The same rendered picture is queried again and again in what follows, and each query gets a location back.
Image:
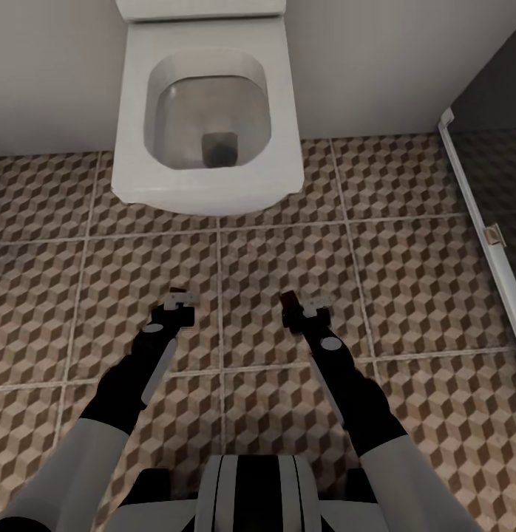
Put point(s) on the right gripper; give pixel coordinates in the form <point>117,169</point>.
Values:
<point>299,323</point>

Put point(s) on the toilet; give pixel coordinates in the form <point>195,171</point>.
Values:
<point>207,122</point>

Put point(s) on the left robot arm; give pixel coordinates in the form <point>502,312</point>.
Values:
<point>65,493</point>

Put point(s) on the robot trunk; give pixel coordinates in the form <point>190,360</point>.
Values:
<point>258,493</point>

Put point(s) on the shower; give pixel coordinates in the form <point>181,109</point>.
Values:
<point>498,262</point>

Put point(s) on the door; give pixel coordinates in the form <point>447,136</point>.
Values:
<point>482,126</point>

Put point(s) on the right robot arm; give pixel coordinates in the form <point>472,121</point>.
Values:
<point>410,494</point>

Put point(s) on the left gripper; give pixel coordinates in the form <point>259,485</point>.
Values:
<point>184,316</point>

